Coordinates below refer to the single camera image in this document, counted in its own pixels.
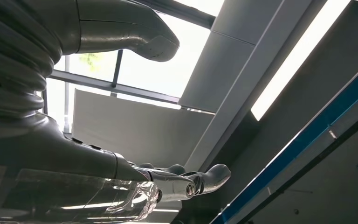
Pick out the white window blind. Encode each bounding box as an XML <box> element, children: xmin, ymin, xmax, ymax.
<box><xmin>72</xmin><ymin>89</ymin><xmax>213</xmax><ymax>169</ymax></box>

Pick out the long ceiling light strip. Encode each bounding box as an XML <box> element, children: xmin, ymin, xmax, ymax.
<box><xmin>251</xmin><ymin>0</ymin><xmax>351</xmax><ymax>121</ymax></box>

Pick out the blue edged clear panel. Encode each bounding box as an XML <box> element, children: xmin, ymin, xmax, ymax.
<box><xmin>210</xmin><ymin>56</ymin><xmax>358</xmax><ymax>224</ymax></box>

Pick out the dark window frame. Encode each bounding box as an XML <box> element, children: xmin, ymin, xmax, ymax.
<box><xmin>40</xmin><ymin>0</ymin><xmax>217</xmax><ymax>133</ymax></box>

